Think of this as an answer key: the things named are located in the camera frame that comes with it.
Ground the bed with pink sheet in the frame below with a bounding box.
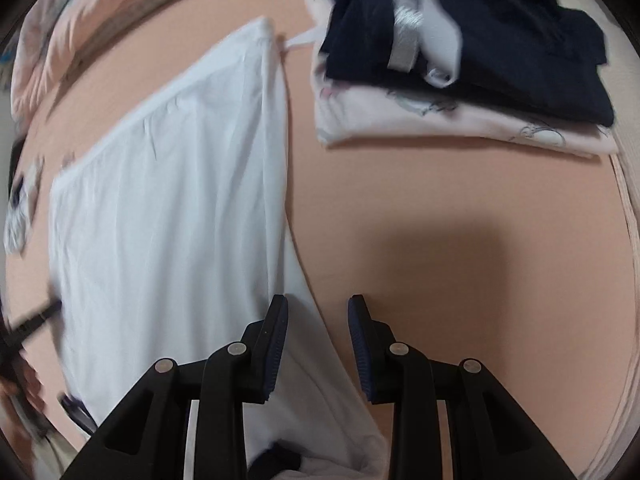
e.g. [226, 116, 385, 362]
[0, 0, 636, 480]

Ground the crumpled light blue garment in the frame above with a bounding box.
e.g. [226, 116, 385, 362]
[4, 155, 47, 257]

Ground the light blue shirt navy trim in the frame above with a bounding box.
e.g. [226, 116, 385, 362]
[47, 16, 392, 480]

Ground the person's left hand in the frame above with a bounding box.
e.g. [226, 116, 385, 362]
[0, 365, 45, 413]

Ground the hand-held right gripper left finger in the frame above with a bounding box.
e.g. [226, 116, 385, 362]
[60, 295, 290, 480]

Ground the pink folded quilt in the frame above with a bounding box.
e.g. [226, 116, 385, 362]
[10, 0, 216, 118]

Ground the folded pale pink garment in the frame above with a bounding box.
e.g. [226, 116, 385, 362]
[304, 0, 622, 161]

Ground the folded navy garment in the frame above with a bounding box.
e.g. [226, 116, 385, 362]
[319, 0, 617, 128]

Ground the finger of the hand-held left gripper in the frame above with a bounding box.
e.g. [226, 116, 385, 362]
[10, 301, 63, 338]
[57, 394, 98, 436]

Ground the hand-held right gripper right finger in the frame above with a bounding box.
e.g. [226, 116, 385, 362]
[348, 295, 571, 480]

